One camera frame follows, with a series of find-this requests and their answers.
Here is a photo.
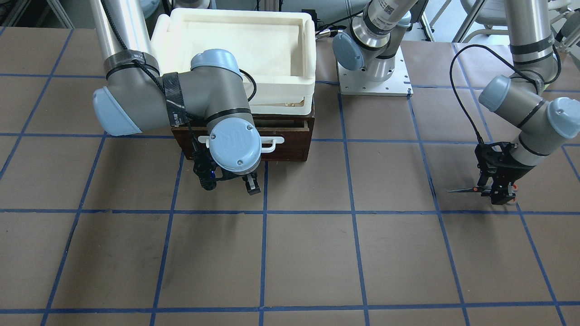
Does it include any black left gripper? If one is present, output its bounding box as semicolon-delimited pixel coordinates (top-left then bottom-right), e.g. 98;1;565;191
474;142;532;206

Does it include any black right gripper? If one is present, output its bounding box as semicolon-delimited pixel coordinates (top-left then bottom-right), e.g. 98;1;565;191
193;150;261;196

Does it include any drawer with white handle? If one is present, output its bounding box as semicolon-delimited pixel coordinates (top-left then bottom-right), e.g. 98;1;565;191
171;112;315;157

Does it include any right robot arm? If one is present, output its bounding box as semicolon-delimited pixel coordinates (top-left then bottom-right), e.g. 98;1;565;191
91;0;262;195

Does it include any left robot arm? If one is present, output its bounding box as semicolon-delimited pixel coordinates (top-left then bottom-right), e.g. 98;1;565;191
332;0;579;206

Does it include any dark wooden drawer box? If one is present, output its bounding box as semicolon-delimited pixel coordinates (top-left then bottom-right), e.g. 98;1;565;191
184;109;315;161

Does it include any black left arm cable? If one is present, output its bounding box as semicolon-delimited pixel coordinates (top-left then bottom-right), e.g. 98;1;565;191
449;44;562;145

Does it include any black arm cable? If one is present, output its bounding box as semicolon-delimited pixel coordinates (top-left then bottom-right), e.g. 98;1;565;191
100;0;258;145
449;44;562;145

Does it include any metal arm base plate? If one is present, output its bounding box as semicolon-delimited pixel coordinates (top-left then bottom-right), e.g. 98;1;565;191
336;48;413;96

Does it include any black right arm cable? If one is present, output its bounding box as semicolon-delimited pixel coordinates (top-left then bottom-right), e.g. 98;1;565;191
100;0;258;145

